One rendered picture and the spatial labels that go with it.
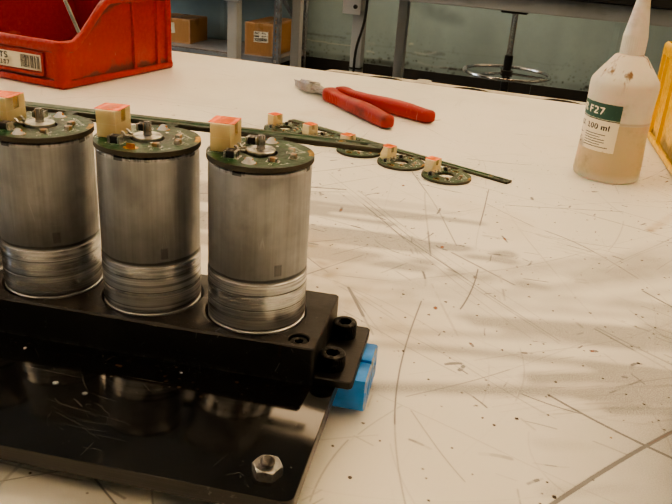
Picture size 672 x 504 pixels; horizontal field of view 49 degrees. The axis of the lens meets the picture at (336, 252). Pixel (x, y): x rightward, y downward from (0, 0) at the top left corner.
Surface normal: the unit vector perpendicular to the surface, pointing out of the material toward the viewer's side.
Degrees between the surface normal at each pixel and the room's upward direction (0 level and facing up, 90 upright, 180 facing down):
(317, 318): 0
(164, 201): 90
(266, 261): 90
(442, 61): 90
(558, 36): 90
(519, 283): 0
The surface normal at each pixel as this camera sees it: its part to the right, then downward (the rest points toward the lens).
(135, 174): 0.01, 0.40
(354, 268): 0.07, -0.91
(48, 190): 0.44, 0.39
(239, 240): -0.24, 0.37
